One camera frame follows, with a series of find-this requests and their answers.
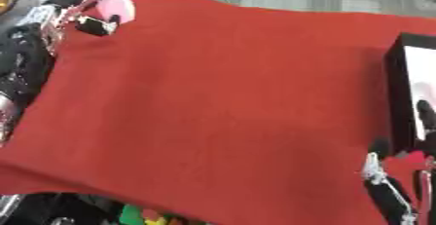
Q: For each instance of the green block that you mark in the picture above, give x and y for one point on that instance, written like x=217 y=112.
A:
x=130 y=216

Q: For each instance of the yellow block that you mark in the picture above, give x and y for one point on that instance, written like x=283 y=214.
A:
x=155 y=221

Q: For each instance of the black box white inside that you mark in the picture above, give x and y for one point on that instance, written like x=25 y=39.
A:
x=398 y=99

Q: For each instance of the red block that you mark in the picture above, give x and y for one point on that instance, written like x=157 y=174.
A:
x=150 y=214

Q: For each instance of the pink block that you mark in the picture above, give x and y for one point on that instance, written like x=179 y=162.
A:
x=116 y=5

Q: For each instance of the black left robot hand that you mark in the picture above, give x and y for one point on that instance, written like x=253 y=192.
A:
x=95 y=27

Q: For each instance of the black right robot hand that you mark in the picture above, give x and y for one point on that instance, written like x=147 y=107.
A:
x=390 y=199

